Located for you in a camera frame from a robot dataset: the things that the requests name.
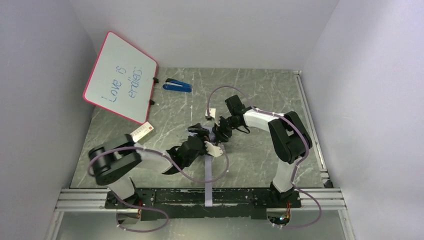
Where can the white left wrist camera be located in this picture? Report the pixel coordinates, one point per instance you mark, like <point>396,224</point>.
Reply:
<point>213,150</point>

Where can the small beige cardboard box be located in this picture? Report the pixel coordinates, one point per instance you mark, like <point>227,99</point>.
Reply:
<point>142,132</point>

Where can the blue stapler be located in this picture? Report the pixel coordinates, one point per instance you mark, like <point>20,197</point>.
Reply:
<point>176,85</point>

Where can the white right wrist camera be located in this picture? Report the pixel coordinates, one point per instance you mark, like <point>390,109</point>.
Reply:
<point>210,114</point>

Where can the black and lavender umbrella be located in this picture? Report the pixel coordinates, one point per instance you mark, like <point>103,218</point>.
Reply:
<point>208,176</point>

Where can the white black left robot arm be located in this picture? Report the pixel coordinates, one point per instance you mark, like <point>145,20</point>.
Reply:
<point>110,163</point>

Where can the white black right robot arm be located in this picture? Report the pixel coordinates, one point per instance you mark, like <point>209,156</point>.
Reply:
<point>290,140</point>

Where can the pink framed whiteboard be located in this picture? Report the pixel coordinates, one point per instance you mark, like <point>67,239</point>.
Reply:
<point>122,79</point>

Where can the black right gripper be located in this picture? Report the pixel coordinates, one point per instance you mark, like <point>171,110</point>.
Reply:
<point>222,126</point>

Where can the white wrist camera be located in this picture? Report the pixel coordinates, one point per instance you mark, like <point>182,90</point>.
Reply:
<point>210,114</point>
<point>213,150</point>

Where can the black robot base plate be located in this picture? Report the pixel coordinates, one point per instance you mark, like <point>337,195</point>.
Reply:
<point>198,203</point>

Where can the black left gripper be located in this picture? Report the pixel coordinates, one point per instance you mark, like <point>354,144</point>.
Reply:
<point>201,137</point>

